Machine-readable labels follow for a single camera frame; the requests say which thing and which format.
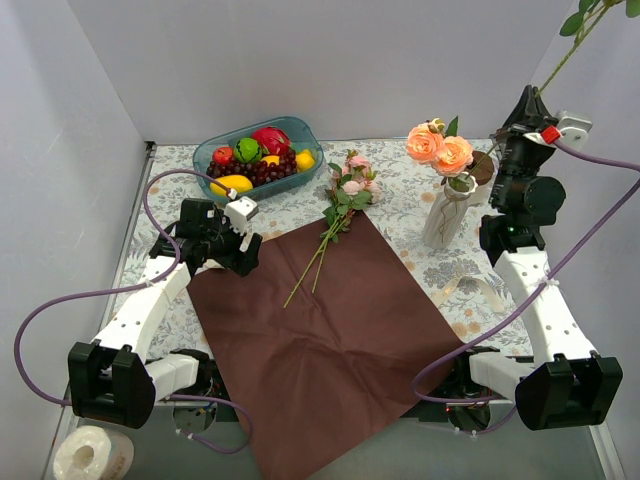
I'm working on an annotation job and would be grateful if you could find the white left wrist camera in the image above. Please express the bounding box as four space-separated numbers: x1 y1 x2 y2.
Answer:
224 197 259 236

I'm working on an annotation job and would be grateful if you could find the white ribbed ceramic vase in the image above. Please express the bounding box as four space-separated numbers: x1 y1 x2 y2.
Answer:
422 174 477 250

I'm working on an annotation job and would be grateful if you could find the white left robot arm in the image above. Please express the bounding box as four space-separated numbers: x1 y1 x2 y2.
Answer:
68 197 262 429

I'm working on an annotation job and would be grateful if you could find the green watermelon toy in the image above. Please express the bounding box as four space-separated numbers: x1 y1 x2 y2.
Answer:
233 137 263 164

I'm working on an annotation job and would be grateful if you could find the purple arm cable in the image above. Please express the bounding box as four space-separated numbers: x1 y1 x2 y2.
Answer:
412 139 640 435
13 168 254 455

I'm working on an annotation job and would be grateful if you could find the yellow lemon toy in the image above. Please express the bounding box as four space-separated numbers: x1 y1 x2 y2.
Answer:
295 149 315 172

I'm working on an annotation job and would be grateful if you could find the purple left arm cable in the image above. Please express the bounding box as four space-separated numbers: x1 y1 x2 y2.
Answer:
13 168 254 455

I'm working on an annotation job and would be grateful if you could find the red dragon fruit toy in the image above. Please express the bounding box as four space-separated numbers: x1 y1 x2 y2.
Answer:
251 126 291 155

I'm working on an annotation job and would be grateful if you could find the red apple toy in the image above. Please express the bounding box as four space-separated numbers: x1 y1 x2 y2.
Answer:
212 146 234 166

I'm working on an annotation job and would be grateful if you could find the dark red grape bunch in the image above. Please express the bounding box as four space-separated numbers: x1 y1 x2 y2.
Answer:
206 148 297 188

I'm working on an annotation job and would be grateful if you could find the pink artificial flower bunch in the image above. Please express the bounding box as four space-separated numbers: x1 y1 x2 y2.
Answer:
283 150 382 308

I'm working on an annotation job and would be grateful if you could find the yellow mango toy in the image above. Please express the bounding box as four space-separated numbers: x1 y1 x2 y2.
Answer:
209 174 253 196

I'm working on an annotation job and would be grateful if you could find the cream printed ribbon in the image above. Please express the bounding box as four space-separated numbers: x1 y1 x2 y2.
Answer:
431 274 505 313

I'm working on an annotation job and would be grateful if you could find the dark red wrapping paper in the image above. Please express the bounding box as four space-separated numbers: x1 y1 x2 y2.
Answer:
188 214 461 479

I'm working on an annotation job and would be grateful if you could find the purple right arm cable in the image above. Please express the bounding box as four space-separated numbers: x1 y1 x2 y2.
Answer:
412 139 640 435

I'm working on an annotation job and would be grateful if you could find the peach rose stem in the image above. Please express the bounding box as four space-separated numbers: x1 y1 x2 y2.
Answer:
464 0 640 181
406 116 492 193

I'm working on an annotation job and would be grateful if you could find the teal plastic fruit basket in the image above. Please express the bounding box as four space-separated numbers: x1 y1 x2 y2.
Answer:
193 116 324 203

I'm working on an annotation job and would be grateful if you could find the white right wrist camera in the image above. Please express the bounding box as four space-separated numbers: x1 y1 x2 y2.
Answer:
555 110 593 151

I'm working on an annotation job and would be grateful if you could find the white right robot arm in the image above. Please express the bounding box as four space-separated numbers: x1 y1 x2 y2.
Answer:
452 85 623 430

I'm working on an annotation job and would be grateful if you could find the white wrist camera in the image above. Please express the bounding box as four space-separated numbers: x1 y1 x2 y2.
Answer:
224 197 259 236
555 110 593 151

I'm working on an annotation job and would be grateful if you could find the white toilet paper roll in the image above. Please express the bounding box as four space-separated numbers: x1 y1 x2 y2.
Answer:
53 425 134 480

